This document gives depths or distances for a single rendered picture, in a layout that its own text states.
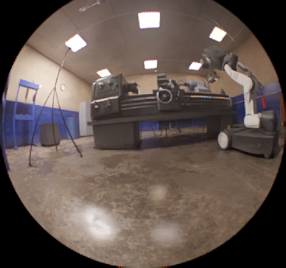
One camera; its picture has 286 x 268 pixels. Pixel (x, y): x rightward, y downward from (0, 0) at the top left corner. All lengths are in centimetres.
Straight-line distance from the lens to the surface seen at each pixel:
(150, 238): 34
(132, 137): 130
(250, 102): 106
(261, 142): 88
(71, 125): 386
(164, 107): 119
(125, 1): 310
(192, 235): 35
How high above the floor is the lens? 33
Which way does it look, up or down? level
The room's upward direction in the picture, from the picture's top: 5 degrees counter-clockwise
